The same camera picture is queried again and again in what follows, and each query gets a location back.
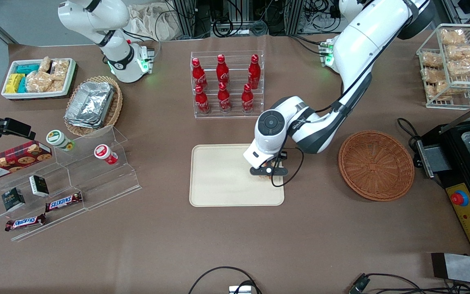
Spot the brown Snickers bar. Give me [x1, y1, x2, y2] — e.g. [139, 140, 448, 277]
[5, 213, 47, 232]
[45, 192, 83, 213]

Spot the small black carton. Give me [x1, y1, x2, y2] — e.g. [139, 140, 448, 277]
[29, 175, 50, 197]
[1, 187, 26, 212]

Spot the yellow snack pack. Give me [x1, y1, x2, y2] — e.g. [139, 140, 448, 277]
[5, 73, 25, 94]

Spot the grey metal frame bar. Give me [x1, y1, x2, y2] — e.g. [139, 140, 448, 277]
[0, 14, 19, 45]

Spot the beige cloth bag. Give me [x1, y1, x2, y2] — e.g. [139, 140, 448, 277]
[126, 3, 183, 41]

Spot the grey black flat strip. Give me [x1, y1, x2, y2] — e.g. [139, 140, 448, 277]
[431, 252, 470, 286]

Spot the green lid white cup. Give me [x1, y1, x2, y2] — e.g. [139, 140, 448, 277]
[46, 129, 75, 152]

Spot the beige plastic serving tray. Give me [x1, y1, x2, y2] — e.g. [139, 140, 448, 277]
[189, 143, 285, 207]

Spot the thin black cable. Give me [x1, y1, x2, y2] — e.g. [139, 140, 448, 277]
[366, 273, 470, 294]

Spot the red emergency stop button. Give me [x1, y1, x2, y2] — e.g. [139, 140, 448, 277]
[451, 190, 469, 207]

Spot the red tartan cookie box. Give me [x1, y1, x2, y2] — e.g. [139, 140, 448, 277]
[0, 140, 53, 183]

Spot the white rectangular snack tray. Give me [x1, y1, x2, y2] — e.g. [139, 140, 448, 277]
[1, 58, 77, 100]

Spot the black looped table cable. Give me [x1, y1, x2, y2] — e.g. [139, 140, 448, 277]
[188, 266, 262, 294]

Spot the black cable connector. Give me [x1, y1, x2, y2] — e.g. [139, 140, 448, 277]
[348, 274, 371, 294]

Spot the black cable bundle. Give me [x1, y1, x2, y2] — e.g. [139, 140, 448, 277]
[211, 0, 270, 37]

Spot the aluminium frame post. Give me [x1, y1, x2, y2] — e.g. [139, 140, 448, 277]
[173, 0, 197, 38]
[284, 0, 303, 35]

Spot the white wire basket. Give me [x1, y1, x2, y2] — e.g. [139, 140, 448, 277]
[416, 23, 470, 110]

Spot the black machine yellow panel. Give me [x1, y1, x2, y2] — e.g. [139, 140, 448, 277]
[415, 98, 470, 258]

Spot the red lid white cup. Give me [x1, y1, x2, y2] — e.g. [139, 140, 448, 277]
[94, 144, 118, 165]

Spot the clear acrylic bottle rack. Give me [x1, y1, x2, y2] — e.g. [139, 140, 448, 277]
[190, 50, 265, 119]

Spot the oval light wicker basket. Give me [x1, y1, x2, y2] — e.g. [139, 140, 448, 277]
[64, 76, 123, 137]

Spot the round brown wicker basket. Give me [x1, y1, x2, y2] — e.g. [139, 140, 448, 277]
[338, 130, 415, 202]

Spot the clear acrylic step shelf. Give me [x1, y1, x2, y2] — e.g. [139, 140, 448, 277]
[0, 125, 142, 242]

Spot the red cola bottle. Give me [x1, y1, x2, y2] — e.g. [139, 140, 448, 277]
[217, 82, 232, 113]
[248, 54, 261, 90]
[195, 85, 211, 114]
[241, 84, 255, 114]
[191, 58, 208, 91]
[216, 54, 230, 87]

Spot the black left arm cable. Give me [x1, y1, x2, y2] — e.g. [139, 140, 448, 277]
[271, 12, 413, 187]

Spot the aluminium foil container stack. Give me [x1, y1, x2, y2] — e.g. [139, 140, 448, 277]
[64, 82, 116, 129]

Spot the clear bag fried snack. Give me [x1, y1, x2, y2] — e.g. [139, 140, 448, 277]
[426, 81, 452, 102]
[440, 29, 467, 45]
[447, 58, 470, 77]
[421, 67, 446, 84]
[421, 52, 444, 68]
[446, 44, 470, 62]

